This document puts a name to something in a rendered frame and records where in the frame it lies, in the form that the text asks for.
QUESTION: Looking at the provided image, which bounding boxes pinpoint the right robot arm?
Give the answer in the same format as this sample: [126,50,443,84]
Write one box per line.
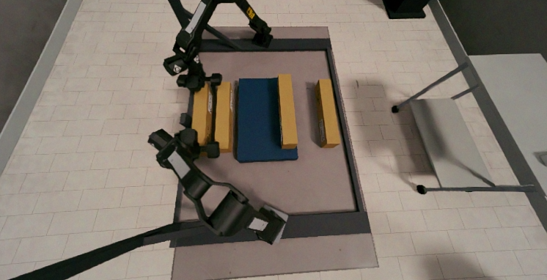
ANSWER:
[147,128,286,245]

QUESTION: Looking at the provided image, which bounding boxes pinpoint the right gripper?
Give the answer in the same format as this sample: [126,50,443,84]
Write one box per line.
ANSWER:
[187,141,220,161]

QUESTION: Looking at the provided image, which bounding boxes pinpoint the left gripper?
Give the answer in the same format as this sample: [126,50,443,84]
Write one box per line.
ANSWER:
[176,64,222,94]

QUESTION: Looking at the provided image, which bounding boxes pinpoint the brown cardboard carton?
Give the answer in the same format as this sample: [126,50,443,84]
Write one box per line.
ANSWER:
[277,74,298,149]
[192,84,213,146]
[215,81,233,153]
[315,79,340,148]

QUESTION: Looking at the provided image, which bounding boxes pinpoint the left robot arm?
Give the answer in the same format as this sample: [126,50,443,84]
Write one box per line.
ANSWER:
[163,0,271,92]

